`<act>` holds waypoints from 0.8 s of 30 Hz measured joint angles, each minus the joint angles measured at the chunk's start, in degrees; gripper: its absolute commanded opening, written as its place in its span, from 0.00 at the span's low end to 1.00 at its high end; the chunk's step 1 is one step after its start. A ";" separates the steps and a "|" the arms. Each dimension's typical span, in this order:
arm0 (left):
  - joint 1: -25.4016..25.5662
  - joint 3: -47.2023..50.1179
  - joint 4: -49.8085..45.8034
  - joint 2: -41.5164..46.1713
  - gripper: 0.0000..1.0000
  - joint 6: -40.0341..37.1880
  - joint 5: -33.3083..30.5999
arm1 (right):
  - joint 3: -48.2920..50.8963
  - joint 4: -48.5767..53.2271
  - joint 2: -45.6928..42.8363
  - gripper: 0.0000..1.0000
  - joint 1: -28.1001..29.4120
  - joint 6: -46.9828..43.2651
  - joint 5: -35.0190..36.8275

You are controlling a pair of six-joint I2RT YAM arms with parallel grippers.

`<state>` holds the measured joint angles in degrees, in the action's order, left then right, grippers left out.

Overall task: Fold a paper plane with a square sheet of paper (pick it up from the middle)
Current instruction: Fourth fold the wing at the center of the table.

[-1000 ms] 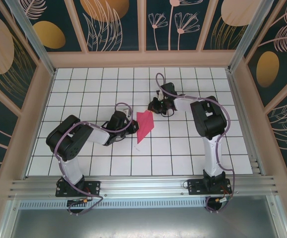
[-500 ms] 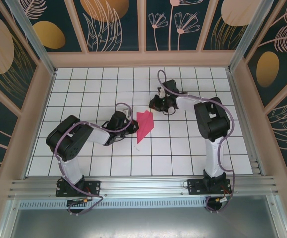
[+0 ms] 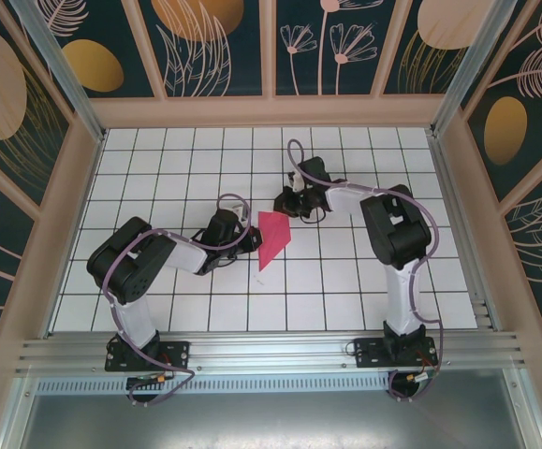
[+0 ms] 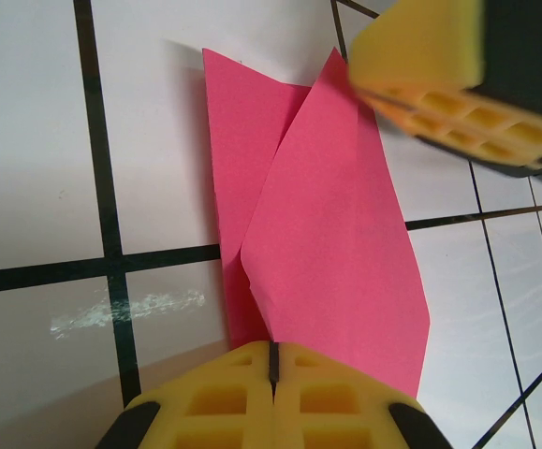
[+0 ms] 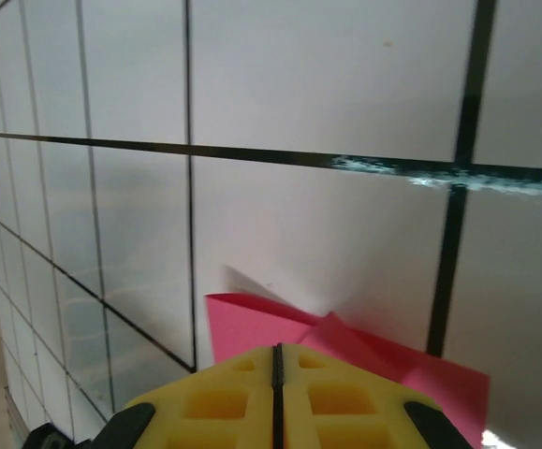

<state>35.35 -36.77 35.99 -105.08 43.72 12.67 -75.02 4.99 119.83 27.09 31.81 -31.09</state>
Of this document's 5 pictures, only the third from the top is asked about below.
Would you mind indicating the pink square paper sheet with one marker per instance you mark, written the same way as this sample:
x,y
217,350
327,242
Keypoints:
x,y
273,238

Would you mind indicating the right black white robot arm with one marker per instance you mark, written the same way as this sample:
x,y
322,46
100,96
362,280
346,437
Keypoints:
x,y
397,229

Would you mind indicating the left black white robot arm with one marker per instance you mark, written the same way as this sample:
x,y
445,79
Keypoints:
x,y
125,266

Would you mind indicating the grey sheet metal tray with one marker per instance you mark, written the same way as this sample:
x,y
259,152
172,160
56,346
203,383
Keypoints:
x,y
270,421

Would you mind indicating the small black controller board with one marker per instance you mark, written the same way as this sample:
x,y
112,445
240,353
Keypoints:
x,y
142,380

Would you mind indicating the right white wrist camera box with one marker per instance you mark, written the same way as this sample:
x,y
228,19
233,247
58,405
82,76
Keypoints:
x,y
295,182

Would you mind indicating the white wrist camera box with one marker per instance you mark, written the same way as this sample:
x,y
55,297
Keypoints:
x,y
295,182
240,211

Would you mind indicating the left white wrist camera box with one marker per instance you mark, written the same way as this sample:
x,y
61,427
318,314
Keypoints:
x,y
240,211

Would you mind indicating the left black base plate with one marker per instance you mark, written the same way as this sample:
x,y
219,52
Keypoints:
x,y
179,351

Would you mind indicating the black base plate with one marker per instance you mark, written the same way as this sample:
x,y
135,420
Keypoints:
x,y
179,351
369,353

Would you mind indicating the aluminium side rail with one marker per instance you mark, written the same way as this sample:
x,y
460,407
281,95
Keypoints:
x,y
446,187

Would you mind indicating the long aluminium mounting rail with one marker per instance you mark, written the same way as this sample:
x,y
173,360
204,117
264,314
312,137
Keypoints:
x,y
270,351

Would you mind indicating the right aluminium frame post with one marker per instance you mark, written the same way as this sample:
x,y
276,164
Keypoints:
x,y
472,70

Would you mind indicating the aluminium frame post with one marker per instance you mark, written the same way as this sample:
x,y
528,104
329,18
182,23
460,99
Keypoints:
x,y
64,79
472,70

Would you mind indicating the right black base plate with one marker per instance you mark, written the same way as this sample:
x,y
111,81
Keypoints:
x,y
369,353

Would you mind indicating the left aluminium frame post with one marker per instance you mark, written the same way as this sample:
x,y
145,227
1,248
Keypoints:
x,y
64,79

